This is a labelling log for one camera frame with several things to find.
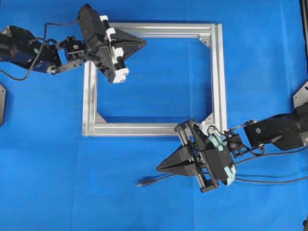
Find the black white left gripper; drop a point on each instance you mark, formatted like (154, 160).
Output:
(107, 57)

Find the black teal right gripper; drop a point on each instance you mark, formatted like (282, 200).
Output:
(206, 157)

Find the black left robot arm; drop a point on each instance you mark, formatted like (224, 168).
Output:
(21, 48)

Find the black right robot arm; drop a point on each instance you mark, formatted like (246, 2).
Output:
(285, 131)

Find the white string loop tie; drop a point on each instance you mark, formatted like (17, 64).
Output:
(204, 125)

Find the silver aluminium extrusion frame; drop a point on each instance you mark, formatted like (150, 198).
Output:
(211, 35)

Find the grey right base plate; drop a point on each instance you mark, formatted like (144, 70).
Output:
(301, 96)

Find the black vertical post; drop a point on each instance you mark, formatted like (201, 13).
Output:
(304, 15)

